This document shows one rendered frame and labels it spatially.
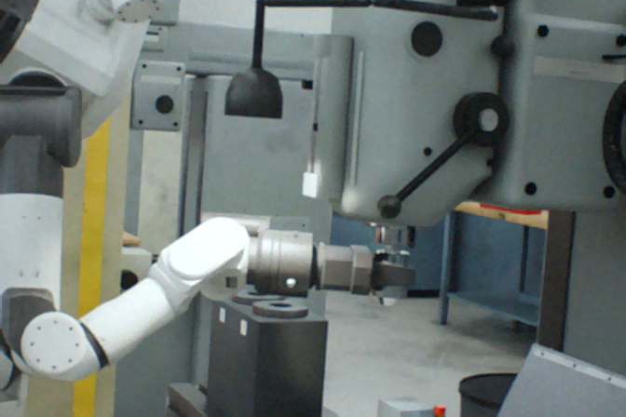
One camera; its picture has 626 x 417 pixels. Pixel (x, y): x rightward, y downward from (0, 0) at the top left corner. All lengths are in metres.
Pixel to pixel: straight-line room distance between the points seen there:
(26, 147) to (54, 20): 0.20
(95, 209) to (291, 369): 1.47
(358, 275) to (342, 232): 8.14
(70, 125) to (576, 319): 0.84
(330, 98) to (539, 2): 0.30
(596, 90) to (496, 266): 7.24
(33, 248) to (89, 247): 1.73
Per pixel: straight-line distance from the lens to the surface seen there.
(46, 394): 3.18
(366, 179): 1.38
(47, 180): 1.40
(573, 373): 1.75
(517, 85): 1.44
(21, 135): 1.41
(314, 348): 1.74
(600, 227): 1.71
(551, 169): 1.46
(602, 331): 1.71
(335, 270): 1.44
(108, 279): 3.15
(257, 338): 1.70
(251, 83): 1.33
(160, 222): 9.90
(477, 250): 8.94
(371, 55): 1.38
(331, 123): 1.41
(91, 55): 1.51
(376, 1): 1.26
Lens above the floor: 1.45
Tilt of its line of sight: 4 degrees down
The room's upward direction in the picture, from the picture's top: 4 degrees clockwise
